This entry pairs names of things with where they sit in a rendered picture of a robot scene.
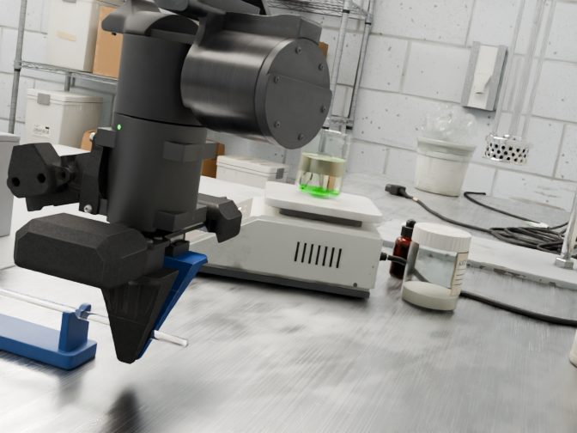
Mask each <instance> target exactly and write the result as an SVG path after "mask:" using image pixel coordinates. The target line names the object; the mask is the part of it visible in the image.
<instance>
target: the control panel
mask: <svg viewBox="0 0 577 433"><path fill-rule="evenodd" d="M252 201H253V198H249V199H248V200H245V201H242V202H240V203H238V204H236V205H237V207H238V206H240V208H239V210H240V212H241V213H242V219H244V218H247V217H249V216H250V215H251V210H252ZM204 233H207V232H203V231H200V230H193V231H191V232H188V233H186V235H185V240H189V239H191V238H193V237H196V236H198V235H202V234H204Z"/></svg>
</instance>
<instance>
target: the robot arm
mask: <svg viewBox="0 0 577 433"><path fill-rule="evenodd" d="M159 8H160V9H164V10H166V11H169V12H172V13H174V14H177V15H172V14H164V13H161V11H160V9H159ZM189 18H190V19H189ZM191 19H192V20H195V21H199V25H198V24H197V23H196V22H194V21H192V20H191ZM101 28H102V29H103V30H104V31H106V32H110V33H112V35H115V36H116V35H117V34H122V35H123V41H122V48H121V55H120V62H119V69H118V83H117V90H116V97H115V104H114V111H115V112H113V116H112V127H99V128H97V132H96V133H92V134H91V135H90V137H89V141H90V142H92V147H91V150H90V152H85V153H76V154H73V155H64V156H62V155H59V154H58V153H57V151H56V150H55V149H54V147H53V146H52V144H51V143H27V144H22V145H16V146H13V150H12V154H11V157H10V162H9V169H8V179H7V187H8V188H9V189H10V191H11V192H12V194H13V195H14V196H16V197H17V198H25V201H26V206H27V212H31V211H37V210H42V209H43V207H45V206H51V205H53V206H54V207H56V206H61V205H67V204H77V203H79V207H78V211H81V212H84V213H88V214H91V215H102V216H105V217H106V221H107V222H108V223H105V222H102V221H98V220H94V219H91V218H86V217H83V216H77V215H73V214H69V213H65V212H62V213H58V214H53V215H49V216H41V217H36V218H32V219H31V220H30V221H28V222H27V223H26V224H24V225H23V226H22V227H21V228H19V229H18V230H17V231H16V232H15V245H14V253H13V259H14V263H15V265H17V266H18V267H20V268H23V269H27V270H30V271H36V272H39V273H43V274H46V275H49V276H53V277H58V278H62V279H65V280H69V281H72V282H75V283H79V284H85V285H87V286H91V287H95V288H98V289H100V290H101V293H102V296H103V299H104V302H105V305H106V312H107V316H108V320H109V324H110V328H111V333H112V340H113V344H114V349H115V352H116V357H117V359H118V360H119V361H120V362H122V363H128V364H132V363H134V362H135V361H136V360H138V359H140V358H141V357H142V356H143V354H144V353H145V351H146V350H147V349H148V347H149V345H150V343H151V342H152V340H153V339H151V338H148V335H149V333H150V331H151V329H153V330H156V331H159V330H160V328H161V326H162V324H163V323H164V321H165V320H166V318H167V317H168V315H169V314H170V312H171V311H172V309H173V307H174V306H175V304H176V303H177V301H178V300H179V299H180V297H181V296H182V294H183V293H184V291H185V289H186V288H187V286H188V285H189V284H190V282H191V281H192V279H193V278H194V277H195V275H196V274H197V272H198V270H199V269H200V267H201V266H202V265H204V264H205V263H206V261H207V258H208V257H207V256H206V255H205V254H201V253H195V252H192V251H189V246H190V241H187V240H185V233H188V232H191V231H193V230H200V231H203V232H207V233H215V234H216V238H217V241H218V243H221V242H224V241H226V240H229V239H231V238H234V237H235V236H236V235H238V234H239V232H240V225H241V220H242V213H241V212H240V210H239V208H238V207H237V205H236V204H235V202H234V201H233V200H232V199H227V198H220V197H217V196H212V195H209V194H204V193H200V192H198V191H199V186H200V180H201V173H202V167H203V160H205V159H212V158H215V155H216V145H217V143H215V142H211V141H206V138H207V132H208V129H209V130H211V131H217V132H220V133H224V134H228V135H232V136H236V137H242V138H245V139H250V140H253V141H257V142H260V143H267V144H271V145H275V146H278V147H282V148H285V149H299V148H301V147H303V146H305V145H307V144H308V143H310V142H311V141H312V140H313V139H314V138H315V137H316V136H317V134H318V133H319V131H320V130H321V128H322V126H323V124H324V122H325V120H326V118H327V115H328V112H329V109H330V106H331V99H332V91H331V90H330V73H329V67H328V64H327V62H326V59H325V55H324V54H323V52H322V51H321V49H320V48H319V41H320V36H321V32H322V26H321V24H320V23H318V22H316V21H312V20H310V19H308V18H306V17H304V16H301V15H291V14H280V15H271V13H270V10H269V7H268V4H267V2H266V0H153V1H149V0H126V1H125V2H124V3H123V5H122V6H120V7H119V8H118V9H116V10H114V11H113V12H111V13H110V14H108V15H107V16H106V17H105V18H104V19H103V20H102V22H101Z"/></svg>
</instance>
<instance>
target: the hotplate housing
mask: <svg viewBox="0 0 577 433"><path fill-rule="evenodd" d="M383 240H384V239H383V237H382V236H381V234H380V232H379V231H378V230H377V229H376V228H375V226H374V224H373V223H366V222H361V221H356V220H350V219H345V218H340V217H334V216H324V215H319V214H313V213H308V212H303V211H297V210H287V209H282V208H277V207H272V206H269V205H267V204H265V203H264V196H262V197H254V198H253V201H252V210H251V215H250V216H249V217H247V218H244V219H242V220H241V225H240V232H239V234H238V235H236V236H235V237H234V238H231V239H229V240H226V241H224V242H221V243H218V241H217V238H216V234H215V233H204V234H202V235H198V236H196V237H193V238H191V239H189V240H187V241H190V246H189V251H192V252H195V253H201V254H205V255H206V256H207V257H208V258H207V261H206V263H205V264H204V265H202V266H201V267H200V269H199V270H198V272H205V273H210V274H216V275H222V276H227V277H237V278H243V279H248V280H254V281H259V282H265V283H271V284H280V285H287V286H292V287H297V288H303V289H309V290H319V291H324V292H330V293H336V294H341V295H345V296H357V297H362V298H369V296H370V291H369V290H370V289H374V285H375V280H376V276H377V271H378V267H379V262H380V261H381V260H382V261H386V259H387V253H383V252H381V249H382V245H383Z"/></svg>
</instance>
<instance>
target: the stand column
mask: <svg viewBox="0 0 577 433"><path fill-rule="evenodd" d="M576 235H577V187H576V191H575V195H574V202H573V205H572V209H571V212H570V217H569V220H568V226H567V230H566V234H565V237H564V242H563V245H562V253H561V256H560V257H556V260H555V263H554V264H553V265H554V266H557V267H560V268H562V269H567V270H573V269H574V268H573V266H574V261H573V260H572V259H571V256H572V252H573V250H574V243H575V239H576Z"/></svg>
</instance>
